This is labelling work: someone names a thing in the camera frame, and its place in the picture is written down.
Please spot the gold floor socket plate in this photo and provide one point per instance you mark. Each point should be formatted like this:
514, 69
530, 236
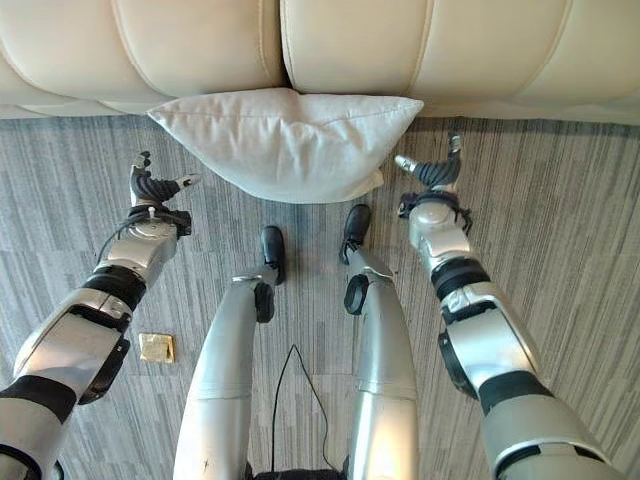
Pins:
157, 347

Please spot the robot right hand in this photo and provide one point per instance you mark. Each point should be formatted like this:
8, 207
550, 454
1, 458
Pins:
436, 172

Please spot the white square cushion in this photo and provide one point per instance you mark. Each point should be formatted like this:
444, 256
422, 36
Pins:
290, 145

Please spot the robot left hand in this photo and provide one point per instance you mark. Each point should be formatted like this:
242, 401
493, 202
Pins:
150, 187

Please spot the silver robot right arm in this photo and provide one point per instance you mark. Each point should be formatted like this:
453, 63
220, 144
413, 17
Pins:
490, 340

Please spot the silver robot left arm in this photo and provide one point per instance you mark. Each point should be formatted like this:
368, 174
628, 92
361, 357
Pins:
85, 320

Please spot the silver robot left leg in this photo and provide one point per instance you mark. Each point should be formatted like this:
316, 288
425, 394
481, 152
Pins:
227, 360

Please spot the cream leather sofa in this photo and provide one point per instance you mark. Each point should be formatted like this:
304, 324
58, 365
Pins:
320, 50

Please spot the silver robot leg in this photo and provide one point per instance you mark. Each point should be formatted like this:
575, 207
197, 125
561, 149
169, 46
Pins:
380, 350
227, 360

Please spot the silver robot right leg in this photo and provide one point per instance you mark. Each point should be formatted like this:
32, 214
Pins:
380, 350

